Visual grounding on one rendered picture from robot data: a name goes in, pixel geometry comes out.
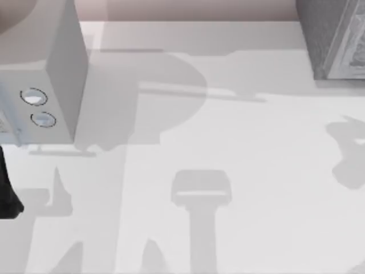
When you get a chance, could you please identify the pale microwave oven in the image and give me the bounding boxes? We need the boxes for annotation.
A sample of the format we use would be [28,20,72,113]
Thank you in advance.
[0,0,89,147]

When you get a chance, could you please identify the small microwave knob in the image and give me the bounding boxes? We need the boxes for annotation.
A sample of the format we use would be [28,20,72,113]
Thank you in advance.
[30,111,57,128]

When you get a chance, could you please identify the large microwave knob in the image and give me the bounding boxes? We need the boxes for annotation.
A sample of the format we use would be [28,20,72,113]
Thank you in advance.
[19,87,48,107]

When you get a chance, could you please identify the grey cabinet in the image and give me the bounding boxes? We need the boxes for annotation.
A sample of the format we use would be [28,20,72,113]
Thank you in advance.
[295,0,365,80]

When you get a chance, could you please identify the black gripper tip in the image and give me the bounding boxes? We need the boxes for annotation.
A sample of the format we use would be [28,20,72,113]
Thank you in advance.
[0,145,25,220]

